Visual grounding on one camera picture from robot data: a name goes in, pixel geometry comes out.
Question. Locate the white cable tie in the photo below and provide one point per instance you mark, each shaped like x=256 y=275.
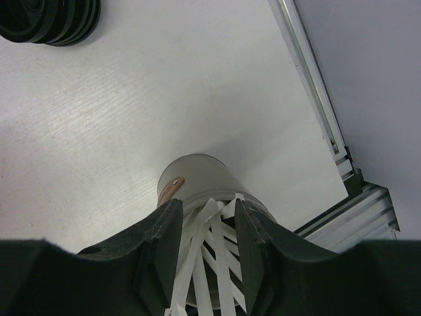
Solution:
x=190 y=265

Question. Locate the stack of black cup lids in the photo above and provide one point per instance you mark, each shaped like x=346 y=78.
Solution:
x=60 y=23

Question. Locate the aluminium frame rail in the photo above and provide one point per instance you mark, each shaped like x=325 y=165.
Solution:
x=367 y=213

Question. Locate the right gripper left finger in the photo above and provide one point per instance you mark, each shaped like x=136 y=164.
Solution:
x=130 y=273

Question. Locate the grey cup with cable ties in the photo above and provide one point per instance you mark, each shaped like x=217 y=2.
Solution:
x=194 y=179

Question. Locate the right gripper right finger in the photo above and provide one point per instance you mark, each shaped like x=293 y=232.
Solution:
x=284 y=274

